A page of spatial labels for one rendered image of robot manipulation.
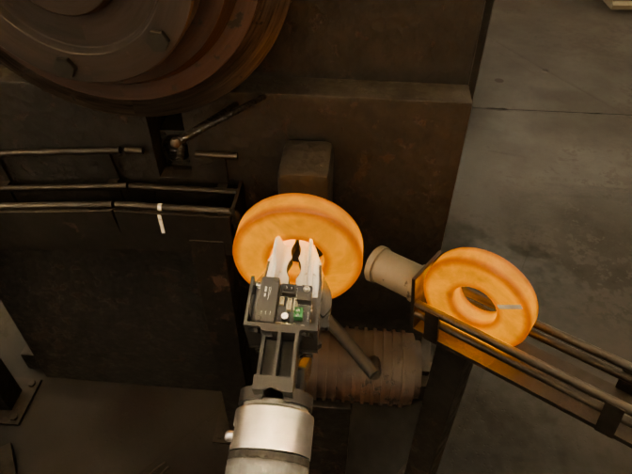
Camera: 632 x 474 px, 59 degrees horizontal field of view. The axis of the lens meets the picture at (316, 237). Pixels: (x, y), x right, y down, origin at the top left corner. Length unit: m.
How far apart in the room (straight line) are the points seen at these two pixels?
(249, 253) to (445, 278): 0.28
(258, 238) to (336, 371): 0.36
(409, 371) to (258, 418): 0.46
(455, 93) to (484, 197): 1.27
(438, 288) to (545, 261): 1.17
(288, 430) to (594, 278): 1.55
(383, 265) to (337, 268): 0.19
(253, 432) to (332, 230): 0.23
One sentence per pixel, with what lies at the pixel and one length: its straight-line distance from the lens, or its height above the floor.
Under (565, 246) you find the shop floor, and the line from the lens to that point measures 2.03.
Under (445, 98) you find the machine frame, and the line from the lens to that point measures 0.88.
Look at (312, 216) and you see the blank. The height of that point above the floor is 0.89.
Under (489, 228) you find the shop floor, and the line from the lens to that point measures 2.01.
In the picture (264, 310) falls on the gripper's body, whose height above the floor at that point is 0.88.
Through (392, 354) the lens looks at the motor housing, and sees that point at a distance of 0.94.
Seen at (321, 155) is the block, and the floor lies 0.80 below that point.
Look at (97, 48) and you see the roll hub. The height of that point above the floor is 1.01.
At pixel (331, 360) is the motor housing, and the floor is 0.52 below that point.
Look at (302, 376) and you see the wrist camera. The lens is 0.58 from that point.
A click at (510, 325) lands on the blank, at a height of 0.70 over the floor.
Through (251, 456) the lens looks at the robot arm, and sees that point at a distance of 0.51.
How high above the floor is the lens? 1.29
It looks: 43 degrees down
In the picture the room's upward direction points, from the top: straight up
